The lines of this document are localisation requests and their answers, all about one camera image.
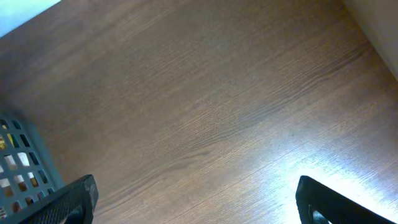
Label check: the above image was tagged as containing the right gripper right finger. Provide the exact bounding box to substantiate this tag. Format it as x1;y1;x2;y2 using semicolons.
295;175;394;224

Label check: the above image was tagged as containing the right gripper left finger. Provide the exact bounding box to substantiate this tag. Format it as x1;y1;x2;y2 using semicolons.
1;174;98;224

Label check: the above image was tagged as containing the grey plastic lattice basket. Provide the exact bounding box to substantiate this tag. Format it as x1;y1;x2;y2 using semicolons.
0;113;66;220

